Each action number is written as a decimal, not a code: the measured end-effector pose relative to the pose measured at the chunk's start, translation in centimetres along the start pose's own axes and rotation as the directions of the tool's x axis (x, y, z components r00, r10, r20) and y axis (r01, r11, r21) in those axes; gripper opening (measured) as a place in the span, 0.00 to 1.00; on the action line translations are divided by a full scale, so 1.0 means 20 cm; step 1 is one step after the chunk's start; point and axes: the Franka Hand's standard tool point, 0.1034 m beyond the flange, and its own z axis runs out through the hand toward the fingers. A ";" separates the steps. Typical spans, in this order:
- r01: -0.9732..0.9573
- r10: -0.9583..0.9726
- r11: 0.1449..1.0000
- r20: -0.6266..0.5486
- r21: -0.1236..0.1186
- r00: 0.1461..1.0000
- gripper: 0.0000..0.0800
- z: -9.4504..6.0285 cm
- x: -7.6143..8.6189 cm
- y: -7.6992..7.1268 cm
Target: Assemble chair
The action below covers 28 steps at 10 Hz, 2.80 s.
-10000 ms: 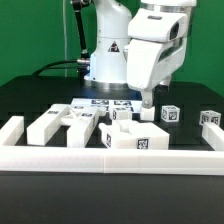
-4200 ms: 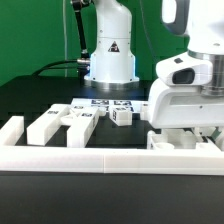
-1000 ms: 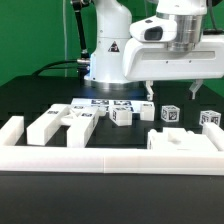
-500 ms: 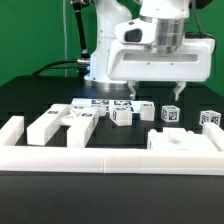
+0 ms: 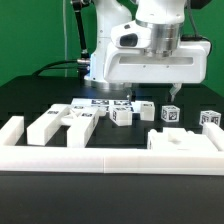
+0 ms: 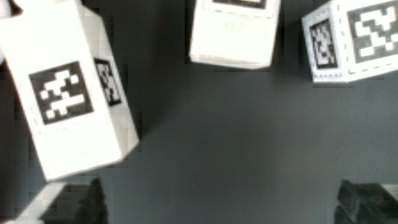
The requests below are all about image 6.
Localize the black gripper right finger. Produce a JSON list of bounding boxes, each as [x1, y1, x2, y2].
[[334, 180, 398, 224]]

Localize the white chair leg block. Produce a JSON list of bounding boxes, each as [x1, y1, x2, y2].
[[0, 0, 138, 180], [188, 0, 282, 69]]

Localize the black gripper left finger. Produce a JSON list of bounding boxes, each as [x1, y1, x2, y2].
[[9, 178, 110, 224]]

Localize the white chair leg cube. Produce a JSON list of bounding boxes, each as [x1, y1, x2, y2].
[[302, 0, 398, 83]]

